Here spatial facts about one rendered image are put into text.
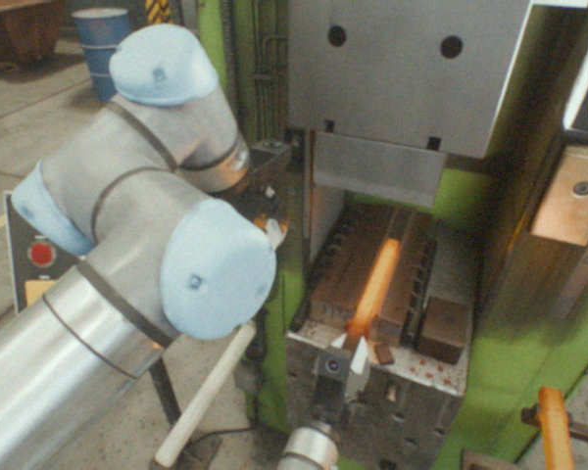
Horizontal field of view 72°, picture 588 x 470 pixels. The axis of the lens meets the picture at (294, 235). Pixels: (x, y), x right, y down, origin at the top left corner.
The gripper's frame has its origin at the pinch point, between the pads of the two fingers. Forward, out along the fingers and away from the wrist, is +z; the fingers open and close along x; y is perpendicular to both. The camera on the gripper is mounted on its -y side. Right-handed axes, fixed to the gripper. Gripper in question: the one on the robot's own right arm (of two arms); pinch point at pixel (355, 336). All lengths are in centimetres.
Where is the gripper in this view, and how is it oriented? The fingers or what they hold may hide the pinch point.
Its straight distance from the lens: 78.3
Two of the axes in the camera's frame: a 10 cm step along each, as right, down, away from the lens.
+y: 0.0, 8.1, 5.9
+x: 9.2, 2.3, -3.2
